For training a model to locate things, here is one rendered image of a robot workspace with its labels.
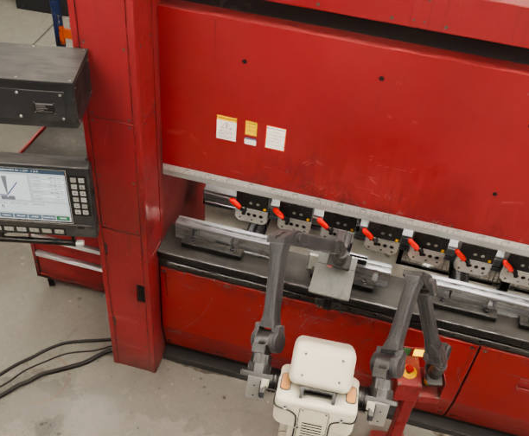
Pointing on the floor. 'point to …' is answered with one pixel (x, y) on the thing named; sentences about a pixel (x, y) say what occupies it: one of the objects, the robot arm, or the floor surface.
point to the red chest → (41, 253)
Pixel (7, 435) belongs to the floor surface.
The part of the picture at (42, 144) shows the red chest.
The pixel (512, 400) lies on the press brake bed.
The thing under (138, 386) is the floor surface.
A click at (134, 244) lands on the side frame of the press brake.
